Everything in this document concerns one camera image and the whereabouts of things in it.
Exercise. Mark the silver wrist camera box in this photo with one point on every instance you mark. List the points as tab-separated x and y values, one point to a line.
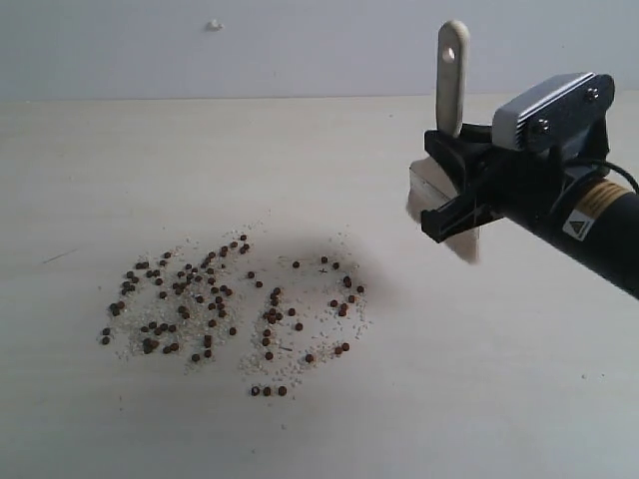
552	112

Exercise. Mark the white blob on wall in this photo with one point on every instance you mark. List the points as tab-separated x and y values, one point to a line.
214	26

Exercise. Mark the brown and white grains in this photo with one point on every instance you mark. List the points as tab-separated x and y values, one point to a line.
273	304

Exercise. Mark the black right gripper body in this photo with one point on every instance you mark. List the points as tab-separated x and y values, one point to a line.
526	188

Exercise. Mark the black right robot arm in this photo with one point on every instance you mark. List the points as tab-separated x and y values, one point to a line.
600	229

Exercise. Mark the white wooden brush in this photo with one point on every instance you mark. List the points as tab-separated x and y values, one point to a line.
430	185

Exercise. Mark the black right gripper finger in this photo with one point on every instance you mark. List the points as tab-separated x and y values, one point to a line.
462	214
462	162

